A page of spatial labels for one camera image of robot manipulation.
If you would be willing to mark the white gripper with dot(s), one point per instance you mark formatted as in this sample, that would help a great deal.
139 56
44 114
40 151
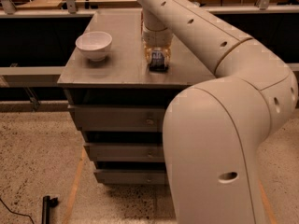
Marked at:
156 39

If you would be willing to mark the dark blue rxbar wrapper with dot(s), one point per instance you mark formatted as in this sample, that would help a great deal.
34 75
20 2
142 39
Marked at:
158 62

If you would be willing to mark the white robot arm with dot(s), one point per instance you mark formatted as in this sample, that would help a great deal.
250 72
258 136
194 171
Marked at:
212 129

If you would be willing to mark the white ceramic bowl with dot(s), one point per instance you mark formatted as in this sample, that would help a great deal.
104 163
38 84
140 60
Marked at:
94 46

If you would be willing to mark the grey drawer cabinet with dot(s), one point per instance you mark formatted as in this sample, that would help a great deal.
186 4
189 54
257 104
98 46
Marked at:
124 79

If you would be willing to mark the top grey drawer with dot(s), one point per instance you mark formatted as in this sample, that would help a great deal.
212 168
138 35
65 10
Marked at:
104 118

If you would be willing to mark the grey drawer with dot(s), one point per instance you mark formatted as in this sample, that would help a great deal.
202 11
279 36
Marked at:
131 177
104 118
131 152

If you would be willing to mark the middle grey drawer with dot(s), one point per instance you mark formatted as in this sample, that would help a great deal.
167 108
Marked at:
131 152

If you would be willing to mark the bottom grey drawer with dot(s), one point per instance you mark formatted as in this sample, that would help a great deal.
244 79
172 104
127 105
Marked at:
131 177

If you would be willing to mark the black tool on floor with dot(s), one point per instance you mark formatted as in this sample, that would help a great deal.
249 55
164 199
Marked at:
48 203

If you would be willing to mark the grey metal rail frame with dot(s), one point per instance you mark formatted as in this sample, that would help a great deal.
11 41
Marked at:
31 75

